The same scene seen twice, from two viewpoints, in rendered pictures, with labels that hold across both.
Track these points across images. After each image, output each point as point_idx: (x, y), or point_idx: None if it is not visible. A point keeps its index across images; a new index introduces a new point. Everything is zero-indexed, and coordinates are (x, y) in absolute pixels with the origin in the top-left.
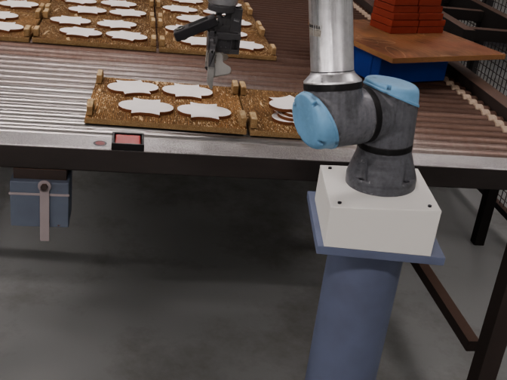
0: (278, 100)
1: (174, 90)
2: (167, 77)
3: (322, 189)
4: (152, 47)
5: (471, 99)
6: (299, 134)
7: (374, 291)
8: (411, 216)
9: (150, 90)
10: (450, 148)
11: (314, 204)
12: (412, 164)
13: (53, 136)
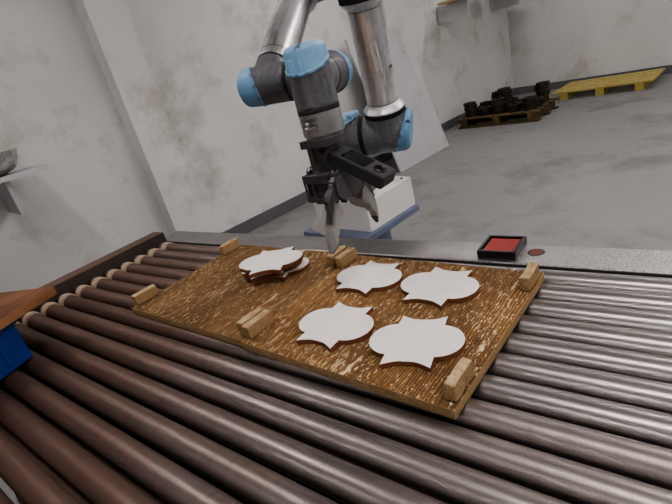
0: (280, 263)
1: (357, 321)
2: (276, 433)
3: (385, 199)
4: None
5: (32, 312)
6: (410, 143)
7: None
8: None
9: (396, 324)
10: (211, 247)
11: (378, 228)
12: None
13: (597, 261)
